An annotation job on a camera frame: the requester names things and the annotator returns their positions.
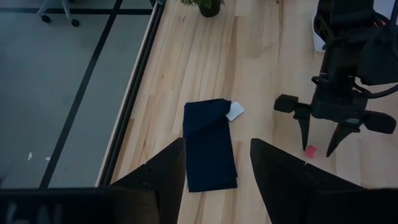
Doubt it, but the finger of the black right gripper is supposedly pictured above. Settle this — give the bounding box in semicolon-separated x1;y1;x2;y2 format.
293;106;312;152
325;120;363;158

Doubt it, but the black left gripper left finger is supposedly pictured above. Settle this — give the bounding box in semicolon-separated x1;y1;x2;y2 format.
108;137;187;224

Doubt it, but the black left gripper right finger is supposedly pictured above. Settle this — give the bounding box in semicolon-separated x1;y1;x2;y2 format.
249;138;365;224

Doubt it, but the small red produce piece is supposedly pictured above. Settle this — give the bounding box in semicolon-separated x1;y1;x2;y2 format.
304;144;318;159

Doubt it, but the folded navy blue cloth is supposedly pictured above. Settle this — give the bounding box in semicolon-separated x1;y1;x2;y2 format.
182;98;239;194

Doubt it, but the small white square card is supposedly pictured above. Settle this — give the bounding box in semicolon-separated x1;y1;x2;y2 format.
225;101;246;123

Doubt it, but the small potted green plant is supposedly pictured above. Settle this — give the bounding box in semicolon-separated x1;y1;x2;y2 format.
178;0;226;19

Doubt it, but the grey wheeled office chair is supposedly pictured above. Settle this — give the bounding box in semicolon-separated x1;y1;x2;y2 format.
36;0;81;28

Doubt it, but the black aluminium table frame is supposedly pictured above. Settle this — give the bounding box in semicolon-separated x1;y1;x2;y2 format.
94;0;166;189

